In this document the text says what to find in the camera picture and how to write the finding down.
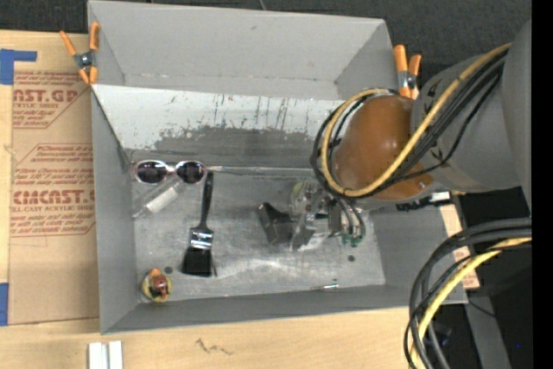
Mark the brown cardboard board red print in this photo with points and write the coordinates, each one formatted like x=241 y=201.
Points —
x=47 y=255

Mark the dark grey metal block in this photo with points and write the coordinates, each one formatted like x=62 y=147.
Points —
x=276 y=227

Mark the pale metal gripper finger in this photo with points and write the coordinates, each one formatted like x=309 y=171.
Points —
x=306 y=203
x=304 y=237

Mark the black cylinder on white bracket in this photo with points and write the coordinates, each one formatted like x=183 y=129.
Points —
x=421 y=203

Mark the white-framed sunglasses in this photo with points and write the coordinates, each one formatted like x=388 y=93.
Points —
x=149 y=172

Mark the black paintbrush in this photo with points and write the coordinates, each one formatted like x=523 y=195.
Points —
x=199 y=242

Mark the yellow and brown toy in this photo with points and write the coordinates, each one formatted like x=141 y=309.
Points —
x=157 y=285

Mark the grey metal bin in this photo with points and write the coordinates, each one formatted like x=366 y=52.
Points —
x=242 y=52

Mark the clear glass tube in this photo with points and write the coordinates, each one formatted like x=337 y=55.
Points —
x=163 y=199

